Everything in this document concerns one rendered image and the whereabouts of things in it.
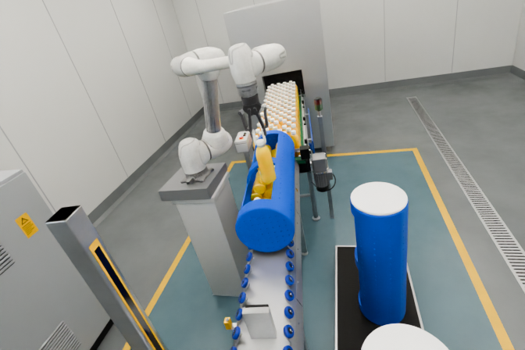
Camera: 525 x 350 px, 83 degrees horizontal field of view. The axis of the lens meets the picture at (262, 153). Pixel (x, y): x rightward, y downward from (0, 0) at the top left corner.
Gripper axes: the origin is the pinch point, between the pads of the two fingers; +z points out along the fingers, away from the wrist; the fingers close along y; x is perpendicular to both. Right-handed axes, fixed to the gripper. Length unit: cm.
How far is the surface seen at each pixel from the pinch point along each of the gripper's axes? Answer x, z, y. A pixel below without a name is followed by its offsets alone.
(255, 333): -57, 55, -8
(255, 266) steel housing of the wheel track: -22, 58, -13
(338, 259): 49, 134, 29
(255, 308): -56, 43, -5
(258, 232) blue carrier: -17.1, 41.6, -7.9
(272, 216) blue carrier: -17.3, 33.1, 0.7
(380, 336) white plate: -64, 48, 36
